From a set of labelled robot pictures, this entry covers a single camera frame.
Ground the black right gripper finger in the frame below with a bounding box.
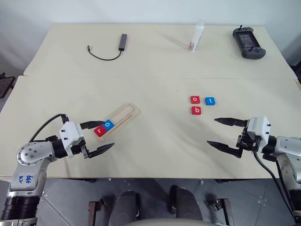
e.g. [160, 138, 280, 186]
[206, 140, 243, 159]
[214, 117, 248, 128]

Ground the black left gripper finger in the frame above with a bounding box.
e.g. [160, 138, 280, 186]
[87, 142, 115, 159]
[79, 120, 105, 131]

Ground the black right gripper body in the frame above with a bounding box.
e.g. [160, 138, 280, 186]
[236, 119, 263, 159]

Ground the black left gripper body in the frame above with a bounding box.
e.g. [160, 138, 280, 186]
[70, 137, 91, 160]

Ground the red letter tile r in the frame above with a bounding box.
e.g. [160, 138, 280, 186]
[94, 125, 108, 137]

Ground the blue letter tile o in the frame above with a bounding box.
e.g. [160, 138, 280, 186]
[103, 119, 116, 131]

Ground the red letter tile b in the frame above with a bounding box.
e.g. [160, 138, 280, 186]
[190, 105, 203, 116]

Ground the wooden letter tray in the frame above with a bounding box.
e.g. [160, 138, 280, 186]
[97, 102, 142, 142]

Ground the dark rounded shape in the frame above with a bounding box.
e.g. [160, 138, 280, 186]
[169, 185, 203, 222]
[116, 190, 140, 222]

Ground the dark grey handheld controller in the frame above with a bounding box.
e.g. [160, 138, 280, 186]
[232, 25, 267, 60]

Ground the white plastic bottle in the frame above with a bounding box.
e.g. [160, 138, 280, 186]
[188, 18, 206, 54]

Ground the dark red chair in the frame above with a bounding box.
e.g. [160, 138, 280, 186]
[0, 72, 16, 99]

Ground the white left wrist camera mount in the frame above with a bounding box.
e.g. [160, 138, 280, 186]
[58, 121, 85, 156]

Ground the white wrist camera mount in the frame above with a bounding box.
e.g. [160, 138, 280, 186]
[58, 121, 85, 156]
[247, 115, 271, 143]

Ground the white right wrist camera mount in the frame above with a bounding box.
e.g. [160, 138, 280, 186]
[247, 115, 271, 143]

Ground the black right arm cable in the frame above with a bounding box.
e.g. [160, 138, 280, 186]
[253, 150, 297, 222]

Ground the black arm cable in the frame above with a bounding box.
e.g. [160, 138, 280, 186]
[253, 150, 297, 222]
[28, 113, 70, 143]

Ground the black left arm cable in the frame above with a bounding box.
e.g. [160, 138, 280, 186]
[28, 113, 70, 143]

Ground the brown metal frame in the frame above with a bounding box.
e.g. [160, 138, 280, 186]
[87, 198, 106, 226]
[211, 197, 235, 226]

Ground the grey USB hub with cable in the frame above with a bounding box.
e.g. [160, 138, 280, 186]
[86, 33, 128, 61]

